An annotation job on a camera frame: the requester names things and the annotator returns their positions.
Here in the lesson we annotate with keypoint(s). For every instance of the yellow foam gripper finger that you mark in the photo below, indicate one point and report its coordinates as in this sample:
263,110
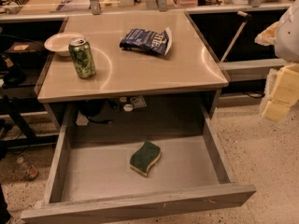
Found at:
281,92
268,36

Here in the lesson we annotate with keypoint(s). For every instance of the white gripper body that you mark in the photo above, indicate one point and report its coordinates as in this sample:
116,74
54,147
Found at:
288,41

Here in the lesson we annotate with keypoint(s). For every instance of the green and yellow sponge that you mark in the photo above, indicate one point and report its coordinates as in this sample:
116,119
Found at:
144,158

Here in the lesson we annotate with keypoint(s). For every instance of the beige top counter cabinet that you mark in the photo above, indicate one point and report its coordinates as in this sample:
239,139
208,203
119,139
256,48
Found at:
188,65

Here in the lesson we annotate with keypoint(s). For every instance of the grey open drawer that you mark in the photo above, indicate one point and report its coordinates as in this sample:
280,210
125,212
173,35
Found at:
91,181

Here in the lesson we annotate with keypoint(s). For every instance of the metal rod with black tip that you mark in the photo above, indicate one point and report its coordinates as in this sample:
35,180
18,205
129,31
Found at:
246,17

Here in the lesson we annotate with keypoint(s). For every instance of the blue chip bag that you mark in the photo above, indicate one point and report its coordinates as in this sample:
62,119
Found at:
148,41

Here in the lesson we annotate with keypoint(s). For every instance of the green soda can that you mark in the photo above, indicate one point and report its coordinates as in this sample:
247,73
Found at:
82,57

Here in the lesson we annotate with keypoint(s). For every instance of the white ceramic bowl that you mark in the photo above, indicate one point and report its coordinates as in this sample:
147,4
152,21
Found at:
59,43

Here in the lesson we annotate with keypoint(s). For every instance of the plastic bottle on floor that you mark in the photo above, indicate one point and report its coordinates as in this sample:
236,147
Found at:
28,169

